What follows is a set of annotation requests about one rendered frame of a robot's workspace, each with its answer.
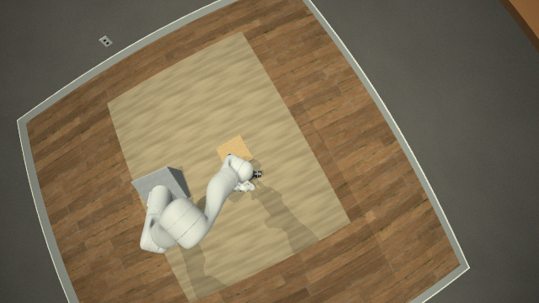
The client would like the tan square mat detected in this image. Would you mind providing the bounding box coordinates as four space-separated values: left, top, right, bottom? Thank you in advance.
216 135 253 162

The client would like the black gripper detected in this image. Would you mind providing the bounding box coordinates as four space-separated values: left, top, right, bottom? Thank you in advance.
249 171 261 181

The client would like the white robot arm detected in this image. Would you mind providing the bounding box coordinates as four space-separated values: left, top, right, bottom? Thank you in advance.
140 154 255 253

